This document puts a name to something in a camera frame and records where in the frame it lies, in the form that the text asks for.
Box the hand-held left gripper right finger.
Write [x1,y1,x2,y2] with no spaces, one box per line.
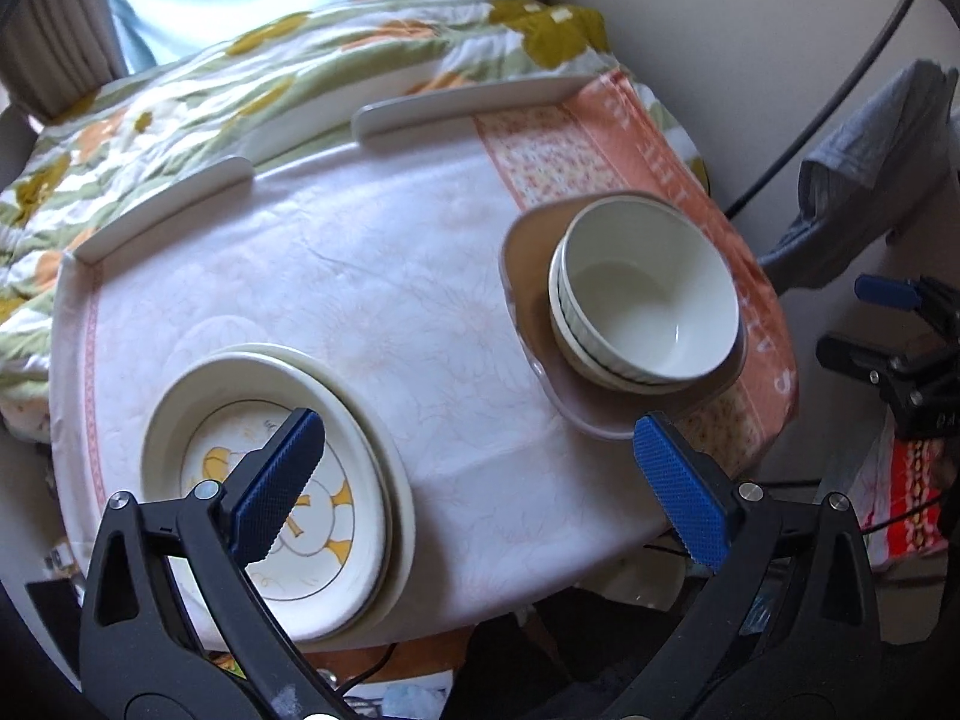
[600,411,882,720]

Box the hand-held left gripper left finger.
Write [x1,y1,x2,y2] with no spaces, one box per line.
[79,406,361,720]

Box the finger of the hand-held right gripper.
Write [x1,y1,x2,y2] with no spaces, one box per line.
[855,275,947,332]
[816,336,912,392]

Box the cream yellow print dish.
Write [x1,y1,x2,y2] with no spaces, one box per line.
[141,356,395,620]

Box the white deep plate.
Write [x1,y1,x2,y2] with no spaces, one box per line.
[214,343,418,642]

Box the small white ribbed bowl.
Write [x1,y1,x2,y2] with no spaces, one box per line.
[549,240,721,393]

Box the large cream bowl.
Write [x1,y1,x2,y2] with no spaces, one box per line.
[559,195,740,383]

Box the pink wavy plate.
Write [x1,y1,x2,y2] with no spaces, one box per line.
[499,195,751,442]

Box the red patterned packet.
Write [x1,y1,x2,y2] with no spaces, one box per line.
[862,435,950,556]

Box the grey cloth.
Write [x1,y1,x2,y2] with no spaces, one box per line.
[757,60,960,293]

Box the floral quilted blanket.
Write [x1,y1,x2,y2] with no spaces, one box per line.
[0,0,710,421]

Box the black cable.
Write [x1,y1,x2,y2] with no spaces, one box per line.
[724,0,927,218]

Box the white table edge rail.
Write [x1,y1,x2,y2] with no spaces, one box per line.
[79,156,254,265]
[352,75,593,143]

